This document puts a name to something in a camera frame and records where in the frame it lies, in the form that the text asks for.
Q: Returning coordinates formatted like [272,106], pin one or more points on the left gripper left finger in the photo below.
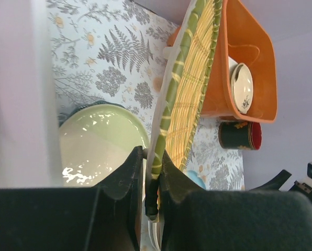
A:
[106,216]

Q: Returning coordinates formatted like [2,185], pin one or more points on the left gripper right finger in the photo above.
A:
[197,219]

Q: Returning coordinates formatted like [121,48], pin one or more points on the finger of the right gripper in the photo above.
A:
[275,183]

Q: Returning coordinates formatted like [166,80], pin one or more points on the woven bamboo pattern plate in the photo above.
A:
[182,94]

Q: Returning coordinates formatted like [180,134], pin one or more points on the orange plastic bin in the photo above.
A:
[240,40]

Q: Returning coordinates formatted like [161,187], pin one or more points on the cream and blue plate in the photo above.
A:
[192,175]

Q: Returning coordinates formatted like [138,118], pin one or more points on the red and black mug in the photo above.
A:
[240,135]

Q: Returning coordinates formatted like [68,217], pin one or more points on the cream green floral plate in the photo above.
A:
[95,141]

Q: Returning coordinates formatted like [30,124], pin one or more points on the cream plate with black mark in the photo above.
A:
[241,84]

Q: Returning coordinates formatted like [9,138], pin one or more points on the blue plate under cream plate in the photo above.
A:
[93,104]

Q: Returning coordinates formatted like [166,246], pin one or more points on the floral patterned table mat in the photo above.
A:
[107,50]

